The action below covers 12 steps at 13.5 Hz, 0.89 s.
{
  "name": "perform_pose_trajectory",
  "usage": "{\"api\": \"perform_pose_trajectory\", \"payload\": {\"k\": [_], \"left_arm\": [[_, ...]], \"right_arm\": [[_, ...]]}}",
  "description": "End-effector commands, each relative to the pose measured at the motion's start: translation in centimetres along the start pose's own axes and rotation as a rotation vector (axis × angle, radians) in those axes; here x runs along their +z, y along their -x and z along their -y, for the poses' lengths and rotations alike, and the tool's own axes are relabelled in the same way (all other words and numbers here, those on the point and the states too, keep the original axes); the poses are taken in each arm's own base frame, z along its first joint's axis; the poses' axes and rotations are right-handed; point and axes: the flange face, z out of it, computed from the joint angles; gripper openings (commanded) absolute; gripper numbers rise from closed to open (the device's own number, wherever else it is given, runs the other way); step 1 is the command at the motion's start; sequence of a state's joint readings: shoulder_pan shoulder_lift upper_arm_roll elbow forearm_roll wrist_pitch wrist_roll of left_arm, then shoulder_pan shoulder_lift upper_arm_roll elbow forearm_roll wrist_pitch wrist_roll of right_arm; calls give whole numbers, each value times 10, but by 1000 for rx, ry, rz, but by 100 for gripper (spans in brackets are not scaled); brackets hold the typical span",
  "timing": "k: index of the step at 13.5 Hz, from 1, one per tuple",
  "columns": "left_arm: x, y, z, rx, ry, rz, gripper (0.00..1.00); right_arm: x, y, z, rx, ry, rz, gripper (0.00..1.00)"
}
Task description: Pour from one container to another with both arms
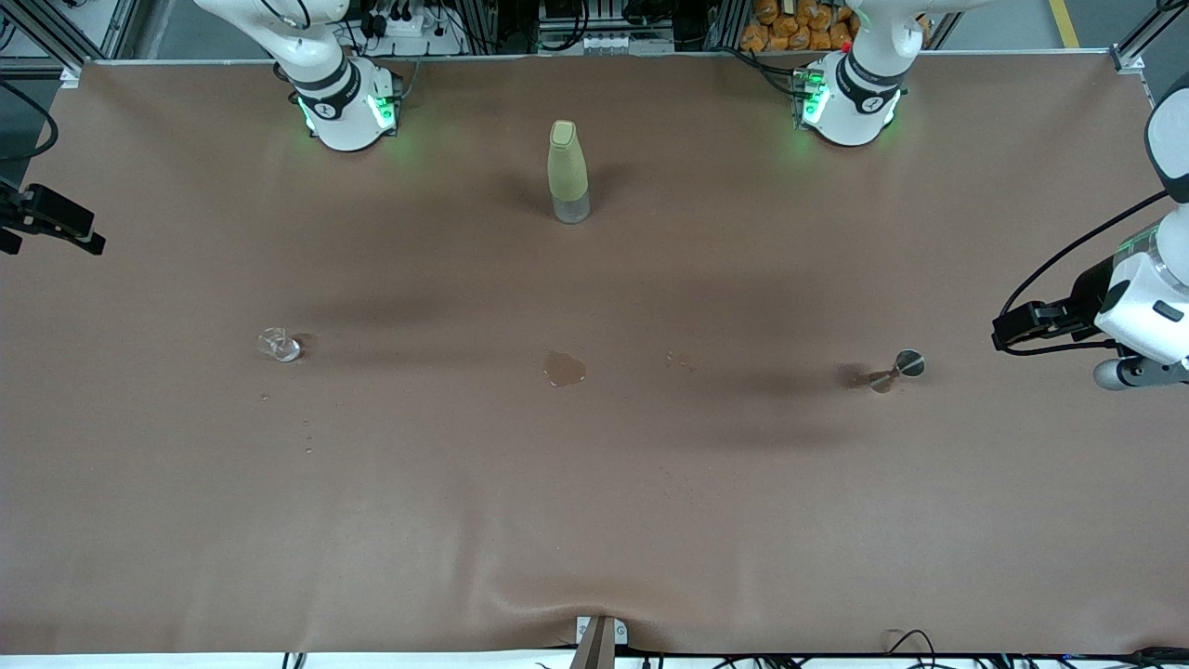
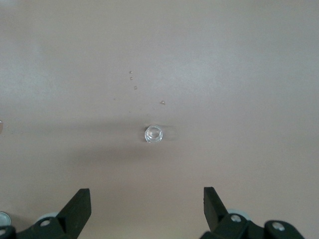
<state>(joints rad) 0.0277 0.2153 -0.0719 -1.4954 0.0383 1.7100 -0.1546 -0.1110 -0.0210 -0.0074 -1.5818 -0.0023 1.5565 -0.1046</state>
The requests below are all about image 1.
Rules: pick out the long white socket strip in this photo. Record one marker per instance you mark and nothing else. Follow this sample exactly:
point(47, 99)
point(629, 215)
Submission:
point(604, 43)

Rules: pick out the brown table cloth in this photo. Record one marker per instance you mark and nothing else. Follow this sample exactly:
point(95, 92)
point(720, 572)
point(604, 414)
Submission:
point(594, 511)

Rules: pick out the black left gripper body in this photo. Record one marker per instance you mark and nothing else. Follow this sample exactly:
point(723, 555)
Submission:
point(1083, 295)

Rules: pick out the brown liquid puddle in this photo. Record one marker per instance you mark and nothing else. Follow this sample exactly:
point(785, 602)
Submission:
point(564, 370)

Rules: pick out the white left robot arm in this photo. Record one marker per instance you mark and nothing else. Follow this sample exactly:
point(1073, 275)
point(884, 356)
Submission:
point(850, 93)

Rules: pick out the metal table corner bracket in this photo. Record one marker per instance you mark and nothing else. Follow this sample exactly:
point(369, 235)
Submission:
point(71, 76)
point(1127, 63)

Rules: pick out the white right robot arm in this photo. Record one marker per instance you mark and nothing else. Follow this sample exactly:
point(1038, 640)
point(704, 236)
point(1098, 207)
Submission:
point(334, 102)

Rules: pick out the white table edge bracket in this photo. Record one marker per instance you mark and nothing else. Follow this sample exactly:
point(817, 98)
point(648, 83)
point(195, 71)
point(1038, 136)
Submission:
point(620, 634)

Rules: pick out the yellow-green bottle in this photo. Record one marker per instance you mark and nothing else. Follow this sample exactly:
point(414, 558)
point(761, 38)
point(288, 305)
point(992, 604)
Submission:
point(567, 167)

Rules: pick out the brown vertical post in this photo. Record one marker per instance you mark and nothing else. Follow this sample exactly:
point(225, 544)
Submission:
point(594, 650)

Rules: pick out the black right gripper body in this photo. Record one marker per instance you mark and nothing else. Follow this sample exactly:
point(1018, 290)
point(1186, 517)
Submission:
point(20, 211)

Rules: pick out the white power strip with plugs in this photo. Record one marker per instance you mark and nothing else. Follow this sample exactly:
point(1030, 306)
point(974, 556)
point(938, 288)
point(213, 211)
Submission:
point(409, 28)

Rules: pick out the orange snack packets pile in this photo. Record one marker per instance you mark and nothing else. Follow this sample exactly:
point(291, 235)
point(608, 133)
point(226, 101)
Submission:
point(780, 28)

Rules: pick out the aluminium frame strut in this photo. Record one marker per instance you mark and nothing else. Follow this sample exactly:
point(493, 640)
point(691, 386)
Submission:
point(58, 39)
point(1147, 32)

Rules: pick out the steel double jigger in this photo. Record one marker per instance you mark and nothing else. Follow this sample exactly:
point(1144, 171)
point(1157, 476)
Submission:
point(909, 363)

